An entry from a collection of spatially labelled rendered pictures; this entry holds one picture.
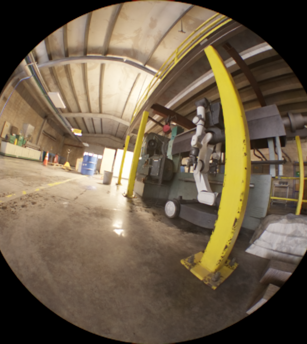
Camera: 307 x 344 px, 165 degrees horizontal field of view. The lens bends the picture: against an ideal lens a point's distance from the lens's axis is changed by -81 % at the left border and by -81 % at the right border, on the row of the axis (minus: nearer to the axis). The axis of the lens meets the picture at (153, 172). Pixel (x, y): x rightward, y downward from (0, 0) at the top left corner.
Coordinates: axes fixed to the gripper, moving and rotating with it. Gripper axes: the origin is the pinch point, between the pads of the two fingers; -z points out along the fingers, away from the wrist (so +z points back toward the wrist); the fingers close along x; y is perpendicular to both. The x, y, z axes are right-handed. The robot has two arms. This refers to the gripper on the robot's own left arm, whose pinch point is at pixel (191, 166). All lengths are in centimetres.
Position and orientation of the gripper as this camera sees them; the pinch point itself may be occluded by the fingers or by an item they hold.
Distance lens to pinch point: 108.5
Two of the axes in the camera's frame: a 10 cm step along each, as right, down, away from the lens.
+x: -4.4, -2.2, 8.7
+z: 2.6, -9.6, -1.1
